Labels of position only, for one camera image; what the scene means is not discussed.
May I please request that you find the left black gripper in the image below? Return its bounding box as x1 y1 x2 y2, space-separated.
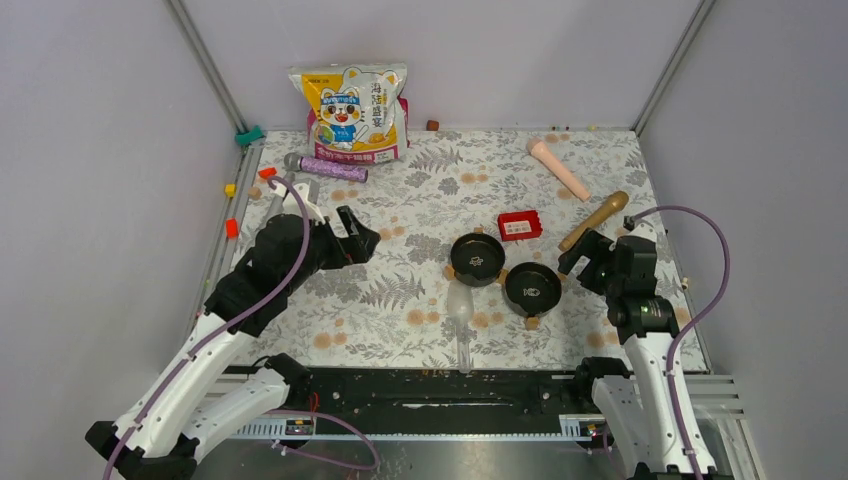
284 205 380 294

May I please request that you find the cat food bag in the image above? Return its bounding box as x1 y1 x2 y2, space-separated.
288 62 409 166

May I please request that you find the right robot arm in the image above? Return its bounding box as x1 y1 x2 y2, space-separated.
559 223 723 479

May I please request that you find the black bowl fish print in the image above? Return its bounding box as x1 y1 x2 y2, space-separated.
503 262 562 318

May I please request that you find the gold toy microphone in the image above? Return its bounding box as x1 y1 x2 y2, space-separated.
558 190 630 252

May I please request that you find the red plastic box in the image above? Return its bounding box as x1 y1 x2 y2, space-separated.
497 210 543 242

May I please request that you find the grey toy microphone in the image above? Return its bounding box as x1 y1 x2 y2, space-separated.
261 176 289 226

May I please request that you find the purple glitter toy microphone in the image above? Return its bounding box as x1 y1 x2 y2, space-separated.
283 153 368 183

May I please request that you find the black bowl paw print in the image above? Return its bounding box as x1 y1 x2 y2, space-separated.
449 232 506 287

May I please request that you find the red triangular block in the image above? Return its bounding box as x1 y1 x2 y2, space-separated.
257 167 277 180

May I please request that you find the pink toy microphone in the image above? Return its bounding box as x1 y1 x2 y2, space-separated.
526 137 591 202

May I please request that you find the floral patterned table mat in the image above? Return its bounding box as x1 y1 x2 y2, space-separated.
220 129 711 374

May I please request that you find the teal plastic block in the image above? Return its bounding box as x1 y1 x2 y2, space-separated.
234 125 265 148

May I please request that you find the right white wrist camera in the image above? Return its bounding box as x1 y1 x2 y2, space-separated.
623 216 658 243

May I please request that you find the red block on rail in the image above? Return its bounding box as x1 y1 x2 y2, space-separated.
225 218 240 239

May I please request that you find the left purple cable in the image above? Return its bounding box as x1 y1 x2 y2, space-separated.
99 175 382 480

